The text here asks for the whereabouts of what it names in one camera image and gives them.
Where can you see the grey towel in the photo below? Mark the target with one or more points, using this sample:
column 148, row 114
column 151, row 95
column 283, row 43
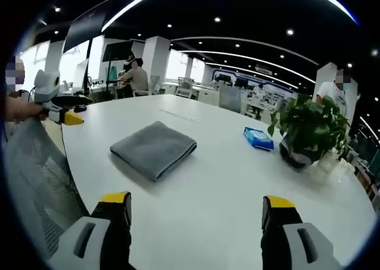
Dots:
column 154, row 151

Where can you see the person's left hand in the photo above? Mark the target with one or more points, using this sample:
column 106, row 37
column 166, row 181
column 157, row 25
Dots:
column 37, row 111

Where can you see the dark object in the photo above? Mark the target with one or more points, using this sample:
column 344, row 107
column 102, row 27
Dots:
column 75, row 99

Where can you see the grey mesh office chair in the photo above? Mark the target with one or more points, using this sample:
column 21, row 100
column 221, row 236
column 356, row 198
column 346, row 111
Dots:
column 35, row 175

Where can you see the large black monitor on stand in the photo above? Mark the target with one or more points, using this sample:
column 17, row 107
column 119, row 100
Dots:
column 84, row 26

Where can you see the clear glass vase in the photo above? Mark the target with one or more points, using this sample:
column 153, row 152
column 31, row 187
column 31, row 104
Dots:
column 323, row 166

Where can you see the small black monitor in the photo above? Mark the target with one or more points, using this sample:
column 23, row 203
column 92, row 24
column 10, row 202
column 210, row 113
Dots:
column 117, row 52

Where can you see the blue wet wipes packet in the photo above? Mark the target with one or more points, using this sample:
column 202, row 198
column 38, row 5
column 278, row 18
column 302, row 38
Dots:
column 257, row 139

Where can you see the green potted plant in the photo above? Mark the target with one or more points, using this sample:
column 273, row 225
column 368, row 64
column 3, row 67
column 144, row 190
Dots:
column 308, row 124

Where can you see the white office chair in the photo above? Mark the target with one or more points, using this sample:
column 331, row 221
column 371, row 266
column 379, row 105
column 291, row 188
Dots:
column 184, row 87

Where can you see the grey fabric office chair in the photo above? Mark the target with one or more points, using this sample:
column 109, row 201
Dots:
column 230, row 99

